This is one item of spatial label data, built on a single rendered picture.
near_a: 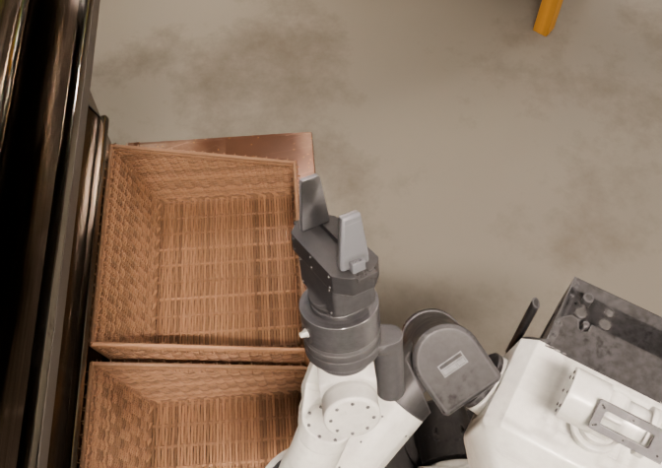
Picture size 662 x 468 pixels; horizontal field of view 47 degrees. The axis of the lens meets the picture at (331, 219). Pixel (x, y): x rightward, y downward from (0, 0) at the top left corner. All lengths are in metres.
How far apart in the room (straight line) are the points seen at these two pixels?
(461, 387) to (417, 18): 2.60
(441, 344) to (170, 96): 2.35
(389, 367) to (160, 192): 1.37
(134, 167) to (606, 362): 1.36
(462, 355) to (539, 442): 0.15
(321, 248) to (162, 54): 2.66
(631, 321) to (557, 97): 2.21
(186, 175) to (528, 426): 1.31
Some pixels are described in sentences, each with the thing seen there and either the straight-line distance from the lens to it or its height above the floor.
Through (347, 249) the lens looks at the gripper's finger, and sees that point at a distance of 0.74.
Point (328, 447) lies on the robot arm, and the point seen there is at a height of 1.45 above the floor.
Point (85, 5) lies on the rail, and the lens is 1.48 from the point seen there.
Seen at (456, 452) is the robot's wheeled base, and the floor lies 0.36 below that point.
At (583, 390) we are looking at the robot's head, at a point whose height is 1.52.
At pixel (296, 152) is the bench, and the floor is 0.58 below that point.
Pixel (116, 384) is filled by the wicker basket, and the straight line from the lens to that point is 1.80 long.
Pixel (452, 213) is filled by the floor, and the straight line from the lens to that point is 2.85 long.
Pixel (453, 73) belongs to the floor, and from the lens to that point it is 3.28.
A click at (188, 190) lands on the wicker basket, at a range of 2.15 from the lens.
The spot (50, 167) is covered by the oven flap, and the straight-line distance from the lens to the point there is 1.28.
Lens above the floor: 2.38
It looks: 58 degrees down
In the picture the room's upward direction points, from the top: straight up
